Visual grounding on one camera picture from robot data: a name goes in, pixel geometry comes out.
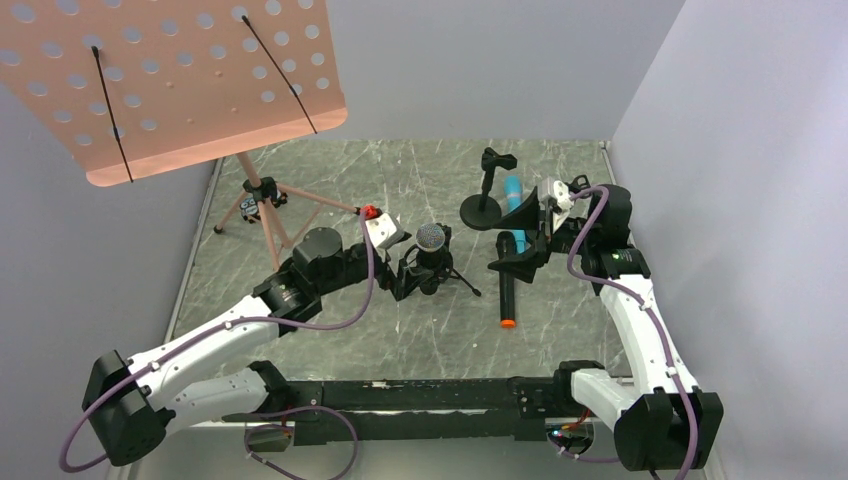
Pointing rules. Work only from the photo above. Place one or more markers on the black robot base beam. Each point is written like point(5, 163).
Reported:
point(521, 408)

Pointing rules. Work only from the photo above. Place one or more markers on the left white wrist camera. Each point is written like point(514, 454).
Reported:
point(384, 230)

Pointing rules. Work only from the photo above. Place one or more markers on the black shock mount tripod stand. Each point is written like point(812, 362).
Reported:
point(455, 275)

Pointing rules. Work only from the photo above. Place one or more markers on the black microphone silver grille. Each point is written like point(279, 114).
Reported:
point(432, 240)

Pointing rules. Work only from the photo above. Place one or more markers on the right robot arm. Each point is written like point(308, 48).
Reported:
point(662, 419)

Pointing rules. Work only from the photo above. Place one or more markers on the black microphone orange end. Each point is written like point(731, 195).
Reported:
point(507, 291)

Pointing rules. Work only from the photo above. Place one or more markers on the black round-base mic stand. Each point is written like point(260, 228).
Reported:
point(481, 211)

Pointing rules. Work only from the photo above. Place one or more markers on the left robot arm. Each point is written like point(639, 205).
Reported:
point(133, 403)

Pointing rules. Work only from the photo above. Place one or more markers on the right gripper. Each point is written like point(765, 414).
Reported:
point(542, 234)

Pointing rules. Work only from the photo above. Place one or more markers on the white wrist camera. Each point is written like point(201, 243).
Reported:
point(555, 194)
point(384, 230)

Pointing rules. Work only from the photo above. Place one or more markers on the pink perforated music stand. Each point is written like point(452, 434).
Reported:
point(133, 89)

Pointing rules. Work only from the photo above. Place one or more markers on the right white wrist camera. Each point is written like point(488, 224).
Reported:
point(555, 194)

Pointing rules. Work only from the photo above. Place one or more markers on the blue microphone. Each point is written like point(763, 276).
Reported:
point(513, 190)

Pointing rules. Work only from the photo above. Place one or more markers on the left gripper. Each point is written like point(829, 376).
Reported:
point(399, 273)

